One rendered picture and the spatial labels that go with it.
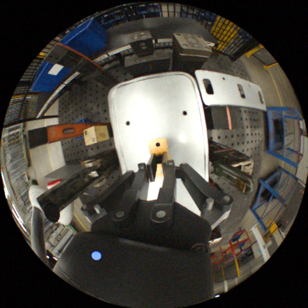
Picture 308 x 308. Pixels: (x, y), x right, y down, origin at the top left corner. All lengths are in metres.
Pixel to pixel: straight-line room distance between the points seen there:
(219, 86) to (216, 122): 0.10
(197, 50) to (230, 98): 0.15
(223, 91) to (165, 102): 0.16
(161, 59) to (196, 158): 0.27
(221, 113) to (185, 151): 0.15
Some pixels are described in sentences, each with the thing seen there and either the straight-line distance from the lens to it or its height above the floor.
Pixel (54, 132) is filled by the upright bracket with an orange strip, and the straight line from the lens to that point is 0.20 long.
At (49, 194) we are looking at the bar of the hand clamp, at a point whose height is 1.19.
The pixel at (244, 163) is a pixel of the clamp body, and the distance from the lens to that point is 0.28.
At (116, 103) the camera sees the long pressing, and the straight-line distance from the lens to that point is 0.27.
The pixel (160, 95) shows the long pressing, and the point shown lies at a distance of 0.25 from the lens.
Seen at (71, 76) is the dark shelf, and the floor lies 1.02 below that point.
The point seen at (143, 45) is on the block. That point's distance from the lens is 0.27.
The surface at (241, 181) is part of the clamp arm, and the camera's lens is 0.22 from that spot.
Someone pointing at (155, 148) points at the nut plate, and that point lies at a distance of 0.22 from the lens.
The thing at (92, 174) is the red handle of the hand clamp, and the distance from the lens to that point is 0.24.
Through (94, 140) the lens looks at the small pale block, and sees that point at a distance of 0.22.
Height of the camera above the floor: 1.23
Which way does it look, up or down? 74 degrees down
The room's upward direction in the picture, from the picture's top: 159 degrees counter-clockwise
